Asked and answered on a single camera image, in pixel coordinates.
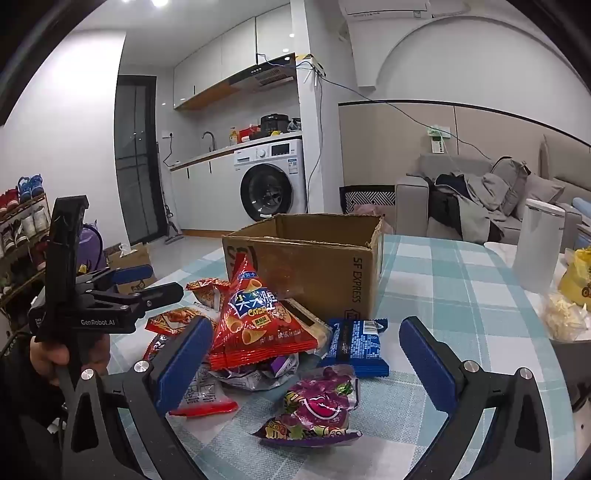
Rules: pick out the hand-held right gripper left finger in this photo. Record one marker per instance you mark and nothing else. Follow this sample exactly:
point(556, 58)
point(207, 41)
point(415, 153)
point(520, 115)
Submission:
point(184, 360)

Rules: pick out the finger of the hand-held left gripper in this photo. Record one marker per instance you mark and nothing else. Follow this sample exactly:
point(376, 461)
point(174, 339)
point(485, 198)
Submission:
point(157, 295)
point(134, 274)

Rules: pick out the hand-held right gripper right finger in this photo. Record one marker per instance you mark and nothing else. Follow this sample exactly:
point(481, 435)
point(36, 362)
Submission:
point(429, 360)

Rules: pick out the noodle snack packet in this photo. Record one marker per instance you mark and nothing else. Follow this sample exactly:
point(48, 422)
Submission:
point(178, 321)

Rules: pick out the white red-edged packet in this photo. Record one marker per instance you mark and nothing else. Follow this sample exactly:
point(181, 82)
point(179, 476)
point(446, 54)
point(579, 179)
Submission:
point(207, 392)

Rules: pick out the red cookie cake packet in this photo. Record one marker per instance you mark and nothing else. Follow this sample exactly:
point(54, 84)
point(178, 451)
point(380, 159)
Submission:
point(207, 290)

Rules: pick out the silver snack packet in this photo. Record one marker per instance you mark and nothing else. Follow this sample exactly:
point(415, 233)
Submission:
point(249, 378)

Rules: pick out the blue cookie packet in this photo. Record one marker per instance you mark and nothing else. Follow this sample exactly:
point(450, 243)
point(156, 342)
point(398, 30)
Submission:
point(355, 344)

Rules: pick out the red triangular chip bag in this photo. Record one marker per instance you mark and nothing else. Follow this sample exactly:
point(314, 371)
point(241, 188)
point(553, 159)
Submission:
point(258, 323)

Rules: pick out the purple snack packet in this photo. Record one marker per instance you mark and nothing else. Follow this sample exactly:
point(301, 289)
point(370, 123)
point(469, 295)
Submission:
point(318, 406)

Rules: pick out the brown cardboard box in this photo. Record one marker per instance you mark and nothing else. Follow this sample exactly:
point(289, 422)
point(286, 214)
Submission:
point(300, 272)

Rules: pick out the person's left forearm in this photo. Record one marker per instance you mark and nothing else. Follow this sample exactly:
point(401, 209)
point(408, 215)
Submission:
point(18, 406)

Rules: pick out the clear bag of snacks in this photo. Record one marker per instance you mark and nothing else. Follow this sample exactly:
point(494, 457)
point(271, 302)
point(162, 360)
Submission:
point(563, 316)

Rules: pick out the person's left hand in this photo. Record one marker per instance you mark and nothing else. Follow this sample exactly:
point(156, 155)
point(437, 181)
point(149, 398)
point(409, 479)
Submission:
point(46, 357)

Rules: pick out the open cardboard floor box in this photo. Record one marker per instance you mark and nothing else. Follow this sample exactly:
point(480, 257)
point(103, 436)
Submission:
point(134, 258)

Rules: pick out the purple backpack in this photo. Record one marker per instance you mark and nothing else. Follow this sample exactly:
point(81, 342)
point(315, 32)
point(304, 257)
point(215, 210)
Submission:
point(90, 251)

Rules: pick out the shoe rack with shoes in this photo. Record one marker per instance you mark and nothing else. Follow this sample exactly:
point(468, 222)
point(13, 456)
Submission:
point(23, 230)

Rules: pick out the floor mop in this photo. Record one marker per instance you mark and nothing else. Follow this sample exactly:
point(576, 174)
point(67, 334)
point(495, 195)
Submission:
point(174, 239)

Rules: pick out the dark glass door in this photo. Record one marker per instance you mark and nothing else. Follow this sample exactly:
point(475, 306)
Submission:
point(134, 184)

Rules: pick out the white kitchen counter cabinet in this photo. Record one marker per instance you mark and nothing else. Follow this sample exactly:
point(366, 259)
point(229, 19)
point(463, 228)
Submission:
point(203, 194)

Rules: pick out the white washing machine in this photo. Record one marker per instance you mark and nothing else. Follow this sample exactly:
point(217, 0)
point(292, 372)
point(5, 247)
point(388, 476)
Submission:
point(258, 194)

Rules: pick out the grey sofa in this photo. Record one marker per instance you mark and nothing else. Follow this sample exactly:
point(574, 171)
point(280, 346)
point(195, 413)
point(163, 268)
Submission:
point(411, 207)

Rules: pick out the metal faucet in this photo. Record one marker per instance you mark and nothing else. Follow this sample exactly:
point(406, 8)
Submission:
point(214, 143)

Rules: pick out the white cylindrical bin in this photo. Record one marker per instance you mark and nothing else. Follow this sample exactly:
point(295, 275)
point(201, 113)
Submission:
point(538, 249)

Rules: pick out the pile of clothes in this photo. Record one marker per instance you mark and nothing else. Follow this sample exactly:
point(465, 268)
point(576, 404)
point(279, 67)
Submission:
point(471, 207)

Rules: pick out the pink cloth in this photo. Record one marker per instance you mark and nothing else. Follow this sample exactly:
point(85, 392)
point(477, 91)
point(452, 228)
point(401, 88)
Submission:
point(369, 211)

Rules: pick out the yellow plastic bag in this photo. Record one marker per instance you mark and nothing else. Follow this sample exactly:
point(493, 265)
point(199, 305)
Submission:
point(577, 281)

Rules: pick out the yellow oil bottle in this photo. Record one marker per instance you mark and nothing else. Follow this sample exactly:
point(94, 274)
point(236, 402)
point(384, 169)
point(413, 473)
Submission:
point(233, 137)

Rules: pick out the black patterned chair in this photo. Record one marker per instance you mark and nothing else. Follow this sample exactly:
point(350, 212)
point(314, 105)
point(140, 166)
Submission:
point(364, 198)

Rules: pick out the red box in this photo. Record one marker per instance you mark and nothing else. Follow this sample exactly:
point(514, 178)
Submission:
point(247, 134)

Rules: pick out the black pressure cooker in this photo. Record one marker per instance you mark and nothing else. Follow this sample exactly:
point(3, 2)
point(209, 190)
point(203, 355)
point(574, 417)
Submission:
point(274, 124)

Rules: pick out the blue pillow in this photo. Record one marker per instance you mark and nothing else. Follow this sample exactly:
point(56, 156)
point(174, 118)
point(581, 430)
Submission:
point(582, 205)

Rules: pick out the range hood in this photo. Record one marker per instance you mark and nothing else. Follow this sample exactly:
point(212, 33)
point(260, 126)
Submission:
point(268, 74)

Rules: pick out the white router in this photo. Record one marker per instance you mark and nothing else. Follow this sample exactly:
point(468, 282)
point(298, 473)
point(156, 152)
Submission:
point(316, 67)

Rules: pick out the white air conditioner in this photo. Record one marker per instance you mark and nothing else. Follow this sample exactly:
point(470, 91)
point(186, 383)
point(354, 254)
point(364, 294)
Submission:
point(383, 9)

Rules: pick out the white wall control panel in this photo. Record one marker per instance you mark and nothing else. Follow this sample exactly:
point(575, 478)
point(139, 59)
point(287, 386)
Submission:
point(436, 143)

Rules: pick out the white wall cabinets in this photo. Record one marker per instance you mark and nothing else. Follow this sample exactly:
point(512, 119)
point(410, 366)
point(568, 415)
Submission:
point(207, 69)

